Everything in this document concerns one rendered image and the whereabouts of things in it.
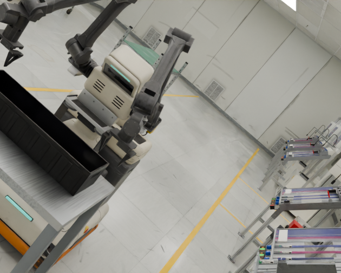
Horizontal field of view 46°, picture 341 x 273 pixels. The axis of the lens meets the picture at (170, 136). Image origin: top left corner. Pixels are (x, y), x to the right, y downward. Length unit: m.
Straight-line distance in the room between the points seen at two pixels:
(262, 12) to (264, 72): 1.58
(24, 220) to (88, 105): 0.69
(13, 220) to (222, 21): 9.89
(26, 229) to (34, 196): 0.91
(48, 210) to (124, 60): 0.85
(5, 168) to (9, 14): 0.53
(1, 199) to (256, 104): 9.51
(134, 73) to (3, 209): 1.00
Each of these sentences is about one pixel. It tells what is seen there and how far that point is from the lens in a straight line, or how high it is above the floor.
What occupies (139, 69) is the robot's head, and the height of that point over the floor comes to 1.20.
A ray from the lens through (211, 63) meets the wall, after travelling 11.47.
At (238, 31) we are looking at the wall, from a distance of 11.45.
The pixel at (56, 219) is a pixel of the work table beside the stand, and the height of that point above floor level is 0.80.
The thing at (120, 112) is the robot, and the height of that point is 0.97.
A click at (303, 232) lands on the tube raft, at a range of 3.13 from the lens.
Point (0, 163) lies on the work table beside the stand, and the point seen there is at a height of 0.80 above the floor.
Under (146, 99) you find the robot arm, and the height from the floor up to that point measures 1.23.
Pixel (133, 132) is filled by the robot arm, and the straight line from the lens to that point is 1.33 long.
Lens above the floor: 1.53
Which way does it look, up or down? 15 degrees down
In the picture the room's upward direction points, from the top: 39 degrees clockwise
